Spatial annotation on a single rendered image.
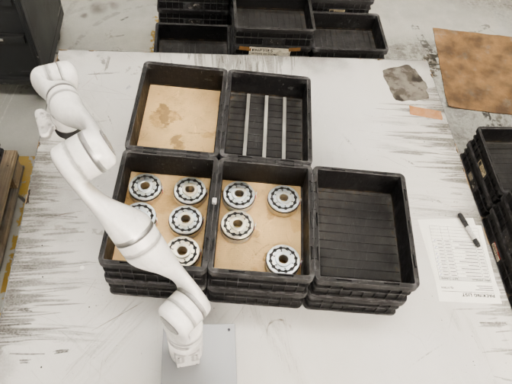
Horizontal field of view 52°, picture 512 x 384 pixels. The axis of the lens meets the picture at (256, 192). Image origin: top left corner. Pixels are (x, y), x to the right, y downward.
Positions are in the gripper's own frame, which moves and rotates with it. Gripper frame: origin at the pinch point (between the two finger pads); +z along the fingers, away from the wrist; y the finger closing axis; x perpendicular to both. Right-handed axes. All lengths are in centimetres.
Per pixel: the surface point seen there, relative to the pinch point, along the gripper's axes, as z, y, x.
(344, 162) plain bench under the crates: 31, -11, -92
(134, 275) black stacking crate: 14.9, -36.2, -6.4
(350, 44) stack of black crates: 70, 75, -151
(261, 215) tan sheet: 16, -29, -49
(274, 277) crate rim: 4, -53, -42
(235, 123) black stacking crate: 20, 10, -55
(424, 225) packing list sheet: 27, -46, -107
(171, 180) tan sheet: 18.8, -7.1, -26.2
